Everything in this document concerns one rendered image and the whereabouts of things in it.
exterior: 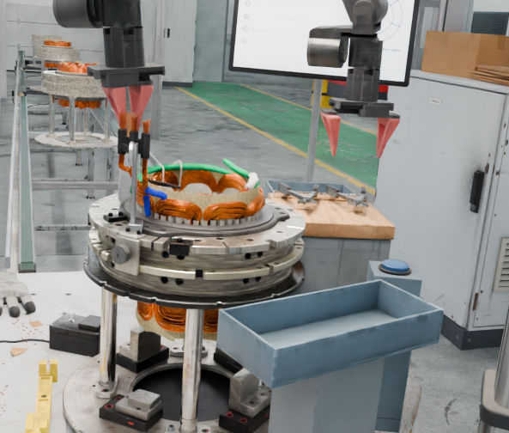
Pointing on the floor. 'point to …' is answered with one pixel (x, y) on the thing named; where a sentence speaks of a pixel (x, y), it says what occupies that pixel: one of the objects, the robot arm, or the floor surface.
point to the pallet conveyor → (15, 259)
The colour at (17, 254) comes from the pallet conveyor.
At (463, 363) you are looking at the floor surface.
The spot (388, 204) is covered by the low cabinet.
